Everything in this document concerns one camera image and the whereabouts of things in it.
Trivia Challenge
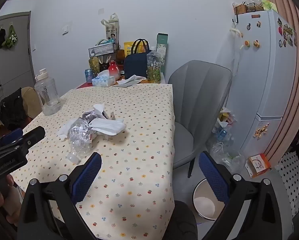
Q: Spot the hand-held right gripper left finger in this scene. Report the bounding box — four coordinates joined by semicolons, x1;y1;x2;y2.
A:
17;152;102;240

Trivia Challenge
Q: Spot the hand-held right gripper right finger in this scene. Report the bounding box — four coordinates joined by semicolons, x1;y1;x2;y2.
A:
198;151;294;240

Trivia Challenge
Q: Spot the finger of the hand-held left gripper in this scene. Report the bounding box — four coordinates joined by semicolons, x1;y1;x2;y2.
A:
19;126;45;148
0;128;24;151

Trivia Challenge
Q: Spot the white round waste bin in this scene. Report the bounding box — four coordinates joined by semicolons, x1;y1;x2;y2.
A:
192;177;226;222

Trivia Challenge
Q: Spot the white tissue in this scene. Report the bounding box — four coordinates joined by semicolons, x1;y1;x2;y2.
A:
58;119;77;139
88;118;127;138

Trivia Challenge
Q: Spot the crushed clear plastic bottle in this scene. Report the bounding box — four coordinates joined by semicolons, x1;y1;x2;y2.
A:
66;116;100;165

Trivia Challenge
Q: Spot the white torn paper sheet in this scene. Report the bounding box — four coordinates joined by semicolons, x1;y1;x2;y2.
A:
93;103;105;117

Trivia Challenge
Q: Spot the black garment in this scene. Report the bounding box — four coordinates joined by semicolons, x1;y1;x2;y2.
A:
0;88;30;130

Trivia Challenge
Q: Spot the brown chair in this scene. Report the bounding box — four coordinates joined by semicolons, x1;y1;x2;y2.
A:
0;87;42;140

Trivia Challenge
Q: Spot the clear plastic water jug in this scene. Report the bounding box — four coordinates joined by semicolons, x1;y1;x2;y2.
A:
34;69;62;117

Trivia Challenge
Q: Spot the orange white carton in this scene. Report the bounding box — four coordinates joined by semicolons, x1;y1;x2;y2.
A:
245;153;271;178

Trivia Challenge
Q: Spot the person's leg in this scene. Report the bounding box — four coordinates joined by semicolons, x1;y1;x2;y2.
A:
175;200;197;240

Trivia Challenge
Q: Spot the white plastic bag with packages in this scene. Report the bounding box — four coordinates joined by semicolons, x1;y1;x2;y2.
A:
212;107;237;143

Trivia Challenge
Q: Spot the floral tablecloth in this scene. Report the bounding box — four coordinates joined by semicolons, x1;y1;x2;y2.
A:
9;83;176;240

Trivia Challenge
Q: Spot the gold ornate magnet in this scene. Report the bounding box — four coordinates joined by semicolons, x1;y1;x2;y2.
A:
253;123;269;138

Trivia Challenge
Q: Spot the red mat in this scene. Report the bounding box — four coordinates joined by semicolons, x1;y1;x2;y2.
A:
74;80;95;89

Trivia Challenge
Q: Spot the grey door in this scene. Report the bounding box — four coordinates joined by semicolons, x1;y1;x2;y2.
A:
0;11;34;110

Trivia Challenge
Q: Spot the grey upholstered chair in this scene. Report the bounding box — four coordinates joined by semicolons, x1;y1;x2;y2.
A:
168;60;232;178

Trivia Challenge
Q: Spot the blue white tissue box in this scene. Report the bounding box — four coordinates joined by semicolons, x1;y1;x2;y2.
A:
91;70;116;87

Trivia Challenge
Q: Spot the green hanging hat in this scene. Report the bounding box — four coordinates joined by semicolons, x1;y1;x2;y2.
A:
1;24;18;50

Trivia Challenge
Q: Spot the red white vase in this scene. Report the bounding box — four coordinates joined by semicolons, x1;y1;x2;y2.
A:
108;60;120;81

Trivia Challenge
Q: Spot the grey flat paper sheet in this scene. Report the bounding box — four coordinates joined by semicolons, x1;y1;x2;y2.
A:
114;79;141;88

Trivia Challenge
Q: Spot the white fridge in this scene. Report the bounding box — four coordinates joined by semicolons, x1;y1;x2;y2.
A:
225;10;298;155

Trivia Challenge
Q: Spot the white crumpled cloth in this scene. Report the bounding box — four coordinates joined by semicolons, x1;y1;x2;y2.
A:
124;74;147;82

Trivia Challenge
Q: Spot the navy lunch bag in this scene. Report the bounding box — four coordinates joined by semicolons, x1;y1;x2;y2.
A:
124;39;150;79

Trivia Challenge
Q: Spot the clear hanging plastic bag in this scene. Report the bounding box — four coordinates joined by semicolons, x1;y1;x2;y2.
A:
230;26;244;77

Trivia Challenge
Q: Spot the plastic bottle with flower tea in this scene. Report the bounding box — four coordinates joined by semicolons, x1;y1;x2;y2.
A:
146;46;162;83

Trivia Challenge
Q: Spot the yellow snack bag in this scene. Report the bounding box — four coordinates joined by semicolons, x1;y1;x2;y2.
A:
124;42;142;58

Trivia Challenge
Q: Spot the pink curtain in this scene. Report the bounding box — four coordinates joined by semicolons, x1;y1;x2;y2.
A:
258;0;299;160

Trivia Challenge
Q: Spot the printed paper tote bag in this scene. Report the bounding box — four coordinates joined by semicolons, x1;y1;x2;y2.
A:
101;13;120;46

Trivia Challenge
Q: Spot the tall green box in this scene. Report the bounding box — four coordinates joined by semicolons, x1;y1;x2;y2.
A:
157;33;169;79

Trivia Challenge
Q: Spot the cluster of fridge magnets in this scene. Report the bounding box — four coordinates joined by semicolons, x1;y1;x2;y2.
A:
277;17;297;48

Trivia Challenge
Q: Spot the brown wooden basket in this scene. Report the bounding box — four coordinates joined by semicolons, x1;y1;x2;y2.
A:
233;2;247;15

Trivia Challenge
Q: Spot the green yellow paper card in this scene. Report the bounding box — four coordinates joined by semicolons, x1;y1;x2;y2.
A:
261;0;278;13

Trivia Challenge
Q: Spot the black wire basket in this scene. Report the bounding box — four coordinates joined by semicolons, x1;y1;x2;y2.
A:
88;42;118;57

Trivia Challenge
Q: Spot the dark wire basket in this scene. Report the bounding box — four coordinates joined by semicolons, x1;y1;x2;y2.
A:
246;2;264;12

